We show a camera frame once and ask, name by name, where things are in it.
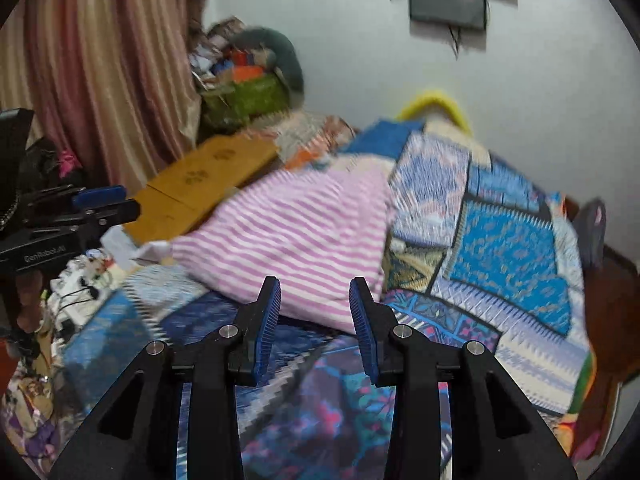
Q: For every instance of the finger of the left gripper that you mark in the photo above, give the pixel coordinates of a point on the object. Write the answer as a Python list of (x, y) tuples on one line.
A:
[(95, 221), (91, 198)]

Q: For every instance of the yellow pillow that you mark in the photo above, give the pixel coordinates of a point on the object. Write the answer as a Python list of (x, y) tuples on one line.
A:
[(431, 100)]

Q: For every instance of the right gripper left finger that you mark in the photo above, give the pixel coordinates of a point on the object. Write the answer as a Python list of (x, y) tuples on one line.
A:
[(132, 433)]

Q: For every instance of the blue patchwork bedspread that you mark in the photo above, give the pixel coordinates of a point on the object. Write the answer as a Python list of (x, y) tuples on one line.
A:
[(474, 251)]

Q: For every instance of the brown cardboard box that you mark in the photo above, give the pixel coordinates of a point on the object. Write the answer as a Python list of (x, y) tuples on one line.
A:
[(183, 195)]

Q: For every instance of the black bag with pink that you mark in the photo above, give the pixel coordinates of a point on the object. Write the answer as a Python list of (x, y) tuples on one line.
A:
[(43, 167)]

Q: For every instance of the striped brown curtain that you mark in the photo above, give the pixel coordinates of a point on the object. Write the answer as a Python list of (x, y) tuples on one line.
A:
[(108, 80)]

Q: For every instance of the green basket of clutter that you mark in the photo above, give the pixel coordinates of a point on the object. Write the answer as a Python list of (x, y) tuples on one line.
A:
[(236, 86)]

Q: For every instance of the pink white striped pants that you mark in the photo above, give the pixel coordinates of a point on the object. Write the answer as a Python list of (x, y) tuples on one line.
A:
[(312, 230)]

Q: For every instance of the dark backpack on floor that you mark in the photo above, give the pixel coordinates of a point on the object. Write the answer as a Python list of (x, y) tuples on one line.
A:
[(590, 226)]

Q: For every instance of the grey plush toy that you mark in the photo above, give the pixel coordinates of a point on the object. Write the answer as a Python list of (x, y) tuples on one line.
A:
[(285, 61)]

